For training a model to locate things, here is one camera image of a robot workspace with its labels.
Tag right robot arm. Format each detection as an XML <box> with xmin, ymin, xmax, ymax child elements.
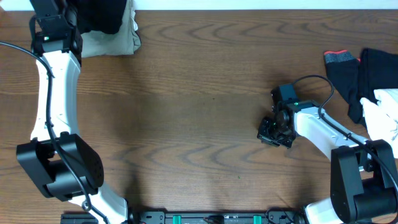
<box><xmin>257</xmin><ymin>84</ymin><xmax>397</xmax><ymax>223</ymax></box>

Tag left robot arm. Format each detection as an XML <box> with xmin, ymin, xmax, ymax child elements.
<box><xmin>16</xmin><ymin>1</ymin><xmax>129</xmax><ymax>223</ymax></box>

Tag black polo shirt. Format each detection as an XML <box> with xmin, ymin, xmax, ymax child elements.
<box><xmin>74</xmin><ymin>0</ymin><xmax>127</xmax><ymax>34</ymax></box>

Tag black garment with red trim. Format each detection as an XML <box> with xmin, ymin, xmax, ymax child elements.
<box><xmin>324</xmin><ymin>48</ymin><xmax>397</xmax><ymax>126</ymax></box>

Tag folded khaki pants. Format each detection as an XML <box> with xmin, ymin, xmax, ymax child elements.
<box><xmin>82</xmin><ymin>0</ymin><xmax>141</xmax><ymax>58</ymax></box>

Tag white printed t-shirt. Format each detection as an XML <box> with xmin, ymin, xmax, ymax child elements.
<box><xmin>360</xmin><ymin>88</ymin><xmax>397</xmax><ymax>159</ymax></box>

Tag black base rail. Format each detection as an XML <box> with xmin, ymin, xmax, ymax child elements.
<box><xmin>60</xmin><ymin>210</ymin><xmax>308</xmax><ymax>224</ymax></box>

